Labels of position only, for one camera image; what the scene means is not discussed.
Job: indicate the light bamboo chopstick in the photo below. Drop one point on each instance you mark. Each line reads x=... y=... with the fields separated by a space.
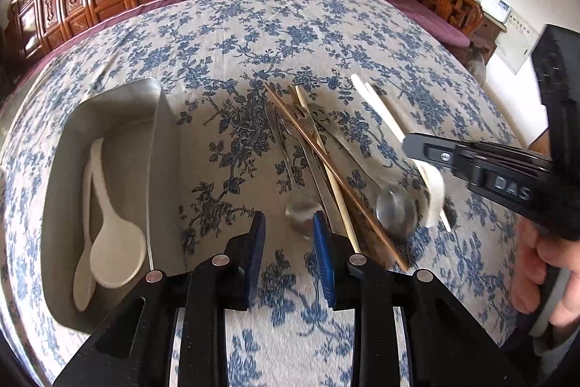
x=335 y=192

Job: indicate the large metal spoon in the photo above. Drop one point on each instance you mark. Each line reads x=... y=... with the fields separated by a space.
x=396 y=212

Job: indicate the white papers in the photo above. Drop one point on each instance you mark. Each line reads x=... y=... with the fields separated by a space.
x=496 y=8

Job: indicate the blue floral tablecloth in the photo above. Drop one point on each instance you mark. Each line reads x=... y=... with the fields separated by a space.
x=226 y=51

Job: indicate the metal tray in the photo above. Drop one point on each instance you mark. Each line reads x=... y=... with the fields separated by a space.
x=122 y=115

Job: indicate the small metal spoon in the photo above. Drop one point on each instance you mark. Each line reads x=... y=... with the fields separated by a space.
x=299 y=214

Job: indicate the white plastic spoon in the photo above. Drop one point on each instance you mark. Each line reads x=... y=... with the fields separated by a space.
x=118 y=251
x=432 y=196
x=84 y=282

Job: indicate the white chopstick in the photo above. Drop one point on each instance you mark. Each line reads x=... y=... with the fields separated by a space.
x=379 y=103

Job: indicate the metal fork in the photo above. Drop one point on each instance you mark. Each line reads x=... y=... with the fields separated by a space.
x=319 y=187

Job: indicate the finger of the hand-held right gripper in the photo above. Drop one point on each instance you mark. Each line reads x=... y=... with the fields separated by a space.
x=430 y=149

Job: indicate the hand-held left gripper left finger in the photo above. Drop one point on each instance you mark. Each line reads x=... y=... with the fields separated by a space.
x=256 y=260

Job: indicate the wall poster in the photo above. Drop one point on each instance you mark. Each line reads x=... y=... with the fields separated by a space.
x=519 y=47

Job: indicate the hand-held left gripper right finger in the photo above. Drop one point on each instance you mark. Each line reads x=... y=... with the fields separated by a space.
x=322 y=260

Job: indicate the brown wooden chopstick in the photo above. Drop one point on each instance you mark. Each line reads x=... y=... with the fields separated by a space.
x=369 y=235
x=344 y=187

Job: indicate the person's right hand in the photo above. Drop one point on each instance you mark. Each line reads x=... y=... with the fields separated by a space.
x=525 y=278

